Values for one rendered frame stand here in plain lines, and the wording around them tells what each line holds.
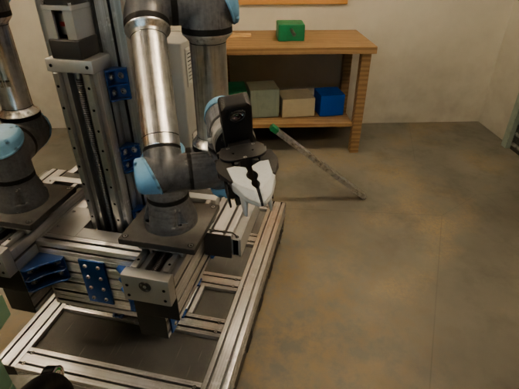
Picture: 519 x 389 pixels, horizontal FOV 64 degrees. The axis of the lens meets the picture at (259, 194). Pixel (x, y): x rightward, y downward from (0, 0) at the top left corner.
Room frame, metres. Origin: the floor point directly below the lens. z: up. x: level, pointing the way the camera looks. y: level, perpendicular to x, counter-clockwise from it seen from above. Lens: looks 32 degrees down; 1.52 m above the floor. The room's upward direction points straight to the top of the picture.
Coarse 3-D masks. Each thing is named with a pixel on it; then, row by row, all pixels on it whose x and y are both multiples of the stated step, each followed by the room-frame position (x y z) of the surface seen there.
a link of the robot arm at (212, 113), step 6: (216, 96) 0.79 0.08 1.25; (210, 102) 0.77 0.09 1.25; (216, 102) 0.75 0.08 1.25; (210, 108) 0.75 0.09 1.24; (216, 108) 0.73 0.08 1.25; (204, 114) 0.78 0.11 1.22; (210, 114) 0.72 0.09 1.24; (216, 114) 0.70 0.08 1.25; (210, 120) 0.71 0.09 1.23; (210, 126) 0.69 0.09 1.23; (210, 132) 0.68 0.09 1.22; (210, 144) 0.72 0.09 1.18
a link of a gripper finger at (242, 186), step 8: (232, 168) 0.52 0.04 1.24; (240, 168) 0.52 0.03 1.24; (232, 176) 0.50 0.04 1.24; (240, 176) 0.49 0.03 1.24; (232, 184) 0.48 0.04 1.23; (240, 184) 0.47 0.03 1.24; (248, 184) 0.47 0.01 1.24; (240, 192) 0.46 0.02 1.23; (248, 192) 0.46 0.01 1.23; (256, 192) 0.45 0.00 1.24; (240, 200) 0.49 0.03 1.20; (248, 200) 0.45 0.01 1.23; (256, 200) 0.44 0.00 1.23
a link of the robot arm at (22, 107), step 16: (0, 0) 1.20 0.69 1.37; (0, 16) 1.19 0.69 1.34; (0, 32) 1.19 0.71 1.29; (0, 48) 1.19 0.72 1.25; (0, 64) 1.18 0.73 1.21; (16, 64) 1.21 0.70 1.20; (0, 80) 1.18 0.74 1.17; (16, 80) 1.20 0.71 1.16; (0, 96) 1.18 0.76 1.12; (16, 96) 1.19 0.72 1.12; (0, 112) 1.19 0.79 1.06; (16, 112) 1.18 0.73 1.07; (32, 112) 1.20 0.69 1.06; (32, 128) 1.18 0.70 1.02; (48, 128) 1.25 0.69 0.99
